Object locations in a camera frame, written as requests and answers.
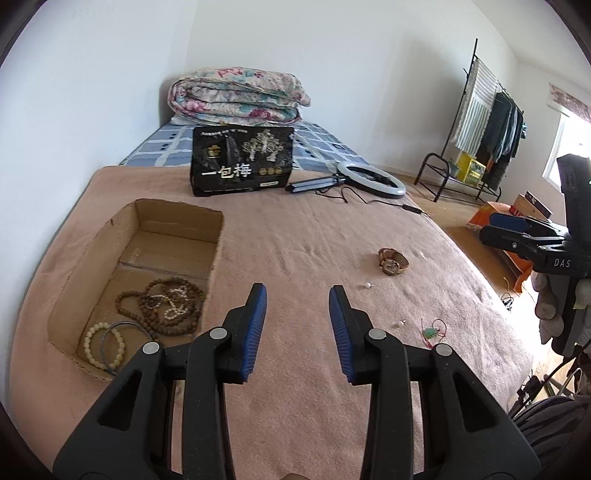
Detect brown wooden bead necklace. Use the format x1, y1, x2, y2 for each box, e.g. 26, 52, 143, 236
113, 276, 208, 341

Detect blue thin bangle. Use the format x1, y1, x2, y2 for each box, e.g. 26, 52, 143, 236
99, 320, 153, 377

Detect white gloved right hand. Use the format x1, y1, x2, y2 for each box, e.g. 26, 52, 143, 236
531, 271, 590, 346

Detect brown box on floor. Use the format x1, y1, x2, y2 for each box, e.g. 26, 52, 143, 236
513, 192, 552, 220

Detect orange box on floor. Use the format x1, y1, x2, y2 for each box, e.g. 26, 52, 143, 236
467, 201, 533, 294

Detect yellow box on rack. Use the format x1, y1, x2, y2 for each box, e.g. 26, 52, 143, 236
456, 152, 486, 186

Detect dark hanging clothes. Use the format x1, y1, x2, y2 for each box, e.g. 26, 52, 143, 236
476, 90, 527, 191

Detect black clothes rack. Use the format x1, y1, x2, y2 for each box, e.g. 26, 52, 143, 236
414, 48, 518, 202

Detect cardboard box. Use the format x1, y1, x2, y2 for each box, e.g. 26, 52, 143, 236
48, 199, 224, 379

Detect striped hanging towel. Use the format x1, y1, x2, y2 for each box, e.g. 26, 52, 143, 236
451, 57, 500, 157

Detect black folded tripod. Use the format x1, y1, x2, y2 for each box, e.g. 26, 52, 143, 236
286, 175, 346, 194

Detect black snack bag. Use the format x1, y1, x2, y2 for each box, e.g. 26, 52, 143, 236
189, 125, 294, 197

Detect blue plaid mattress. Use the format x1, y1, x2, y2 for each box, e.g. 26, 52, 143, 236
118, 120, 371, 173

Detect floral folded quilt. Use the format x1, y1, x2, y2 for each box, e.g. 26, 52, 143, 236
167, 67, 311, 126

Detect white pearl necklace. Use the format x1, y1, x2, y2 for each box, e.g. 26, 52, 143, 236
147, 284, 191, 324

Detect red string green charm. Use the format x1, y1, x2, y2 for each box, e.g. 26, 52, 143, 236
421, 318, 448, 349

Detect black ring light cable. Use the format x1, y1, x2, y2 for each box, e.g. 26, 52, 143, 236
317, 184, 429, 218

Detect cream bead bracelet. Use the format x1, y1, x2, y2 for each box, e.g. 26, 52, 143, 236
81, 321, 127, 371

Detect white ring light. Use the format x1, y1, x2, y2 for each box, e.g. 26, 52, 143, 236
337, 161, 407, 199

